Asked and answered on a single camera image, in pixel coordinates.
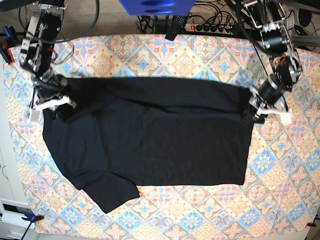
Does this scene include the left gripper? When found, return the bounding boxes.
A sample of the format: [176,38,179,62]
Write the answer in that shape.
[241,76,287,125]

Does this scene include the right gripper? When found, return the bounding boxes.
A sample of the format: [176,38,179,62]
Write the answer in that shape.
[31,68,77,123]

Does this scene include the black T-shirt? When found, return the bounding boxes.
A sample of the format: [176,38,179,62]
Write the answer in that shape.
[43,77,254,213]

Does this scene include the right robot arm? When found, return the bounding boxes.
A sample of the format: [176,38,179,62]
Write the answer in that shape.
[18,0,77,122]

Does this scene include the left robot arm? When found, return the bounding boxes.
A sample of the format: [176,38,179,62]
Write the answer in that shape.
[235,0,303,125]

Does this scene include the patterned tablecloth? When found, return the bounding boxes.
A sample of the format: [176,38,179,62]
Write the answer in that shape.
[3,34,320,240]

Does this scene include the blue clamp upper left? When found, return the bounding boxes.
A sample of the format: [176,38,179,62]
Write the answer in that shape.
[0,26,18,66]

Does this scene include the blue clamp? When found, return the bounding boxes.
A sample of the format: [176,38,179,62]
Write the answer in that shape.
[0,26,18,66]
[21,213,44,223]

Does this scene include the white power strip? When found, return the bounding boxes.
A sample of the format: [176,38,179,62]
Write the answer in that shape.
[184,23,233,35]

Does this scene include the white cabinet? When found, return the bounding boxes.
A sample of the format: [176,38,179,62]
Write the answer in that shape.
[0,59,36,240]

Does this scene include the blue clamp lower left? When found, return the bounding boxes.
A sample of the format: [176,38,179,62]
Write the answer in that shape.
[21,213,44,223]

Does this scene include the orange clamp lower right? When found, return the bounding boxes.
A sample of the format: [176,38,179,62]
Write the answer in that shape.
[306,221,317,227]

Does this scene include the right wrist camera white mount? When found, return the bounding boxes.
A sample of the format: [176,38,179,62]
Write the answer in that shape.
[23,95,77,122]

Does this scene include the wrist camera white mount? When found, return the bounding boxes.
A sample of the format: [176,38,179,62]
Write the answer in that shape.
[255,108,293,125]
[23,95,77,122]

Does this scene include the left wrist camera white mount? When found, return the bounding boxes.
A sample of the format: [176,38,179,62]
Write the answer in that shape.
[255,108,293,125]

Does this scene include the black strap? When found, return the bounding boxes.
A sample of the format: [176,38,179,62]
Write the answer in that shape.
[164,15,187,41]

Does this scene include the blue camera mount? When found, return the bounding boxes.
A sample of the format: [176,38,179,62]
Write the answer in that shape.
[119,0,196,16]

